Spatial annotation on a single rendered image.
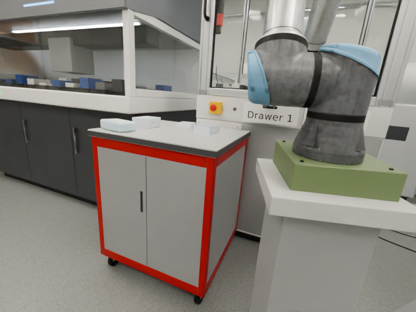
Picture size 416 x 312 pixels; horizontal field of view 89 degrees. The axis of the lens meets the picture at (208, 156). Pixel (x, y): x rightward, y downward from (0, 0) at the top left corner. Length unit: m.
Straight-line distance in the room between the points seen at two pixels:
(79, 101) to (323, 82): 1.48
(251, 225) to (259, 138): 0.59
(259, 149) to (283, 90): 0.86
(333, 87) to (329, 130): 0.08
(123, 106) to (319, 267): 1.24
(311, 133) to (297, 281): 0.35
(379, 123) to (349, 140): 0.82
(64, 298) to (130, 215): 0.49
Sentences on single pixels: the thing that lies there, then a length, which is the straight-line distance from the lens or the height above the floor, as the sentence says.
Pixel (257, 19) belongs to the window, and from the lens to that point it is 1.38.
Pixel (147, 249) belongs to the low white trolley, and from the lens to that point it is 1.12.
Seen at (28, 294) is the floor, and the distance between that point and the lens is 1.44.
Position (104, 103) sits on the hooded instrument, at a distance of 1.52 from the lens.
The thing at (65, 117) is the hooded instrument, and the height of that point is 0.71.
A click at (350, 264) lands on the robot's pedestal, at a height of 0.60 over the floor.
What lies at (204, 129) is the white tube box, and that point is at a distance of 1.02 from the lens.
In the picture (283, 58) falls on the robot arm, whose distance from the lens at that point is 0.49.
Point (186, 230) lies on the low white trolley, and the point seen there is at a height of 0.40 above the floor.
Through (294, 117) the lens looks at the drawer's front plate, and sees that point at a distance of 1.20.
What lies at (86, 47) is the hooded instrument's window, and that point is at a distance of 1.64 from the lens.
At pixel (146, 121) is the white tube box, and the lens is 1.09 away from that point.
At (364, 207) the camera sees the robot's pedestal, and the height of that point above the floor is 0.76.
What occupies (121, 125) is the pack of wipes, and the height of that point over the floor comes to 0.79.
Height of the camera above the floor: 0.94
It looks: 16 degrees down
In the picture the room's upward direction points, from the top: 4 degrees clockwise
